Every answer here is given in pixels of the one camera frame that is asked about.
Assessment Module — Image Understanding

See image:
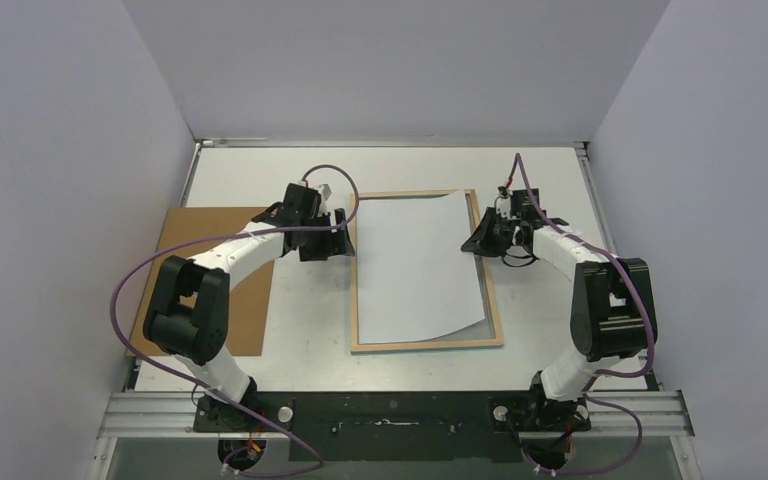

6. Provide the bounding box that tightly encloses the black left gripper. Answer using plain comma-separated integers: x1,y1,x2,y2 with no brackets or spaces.
301,209,353,262

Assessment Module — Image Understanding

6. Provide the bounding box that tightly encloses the hot air balloon photo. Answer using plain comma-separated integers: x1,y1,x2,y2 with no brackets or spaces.
355,189,489,346

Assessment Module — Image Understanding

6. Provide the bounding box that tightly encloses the blue wooden picture frame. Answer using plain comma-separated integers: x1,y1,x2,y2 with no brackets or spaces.
348,188,506,354

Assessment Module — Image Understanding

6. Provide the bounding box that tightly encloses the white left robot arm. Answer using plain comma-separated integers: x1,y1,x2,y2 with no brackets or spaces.
143,181,356,431

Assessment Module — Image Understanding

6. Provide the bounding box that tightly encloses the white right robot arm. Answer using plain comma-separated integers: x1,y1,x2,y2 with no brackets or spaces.
461,187,657,429

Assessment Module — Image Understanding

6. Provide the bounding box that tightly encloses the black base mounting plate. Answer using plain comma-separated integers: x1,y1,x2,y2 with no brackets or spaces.
192,390,591,464

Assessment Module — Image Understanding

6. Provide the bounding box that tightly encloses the aluminium front rail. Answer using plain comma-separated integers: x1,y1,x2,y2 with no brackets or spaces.
98,390,695,438

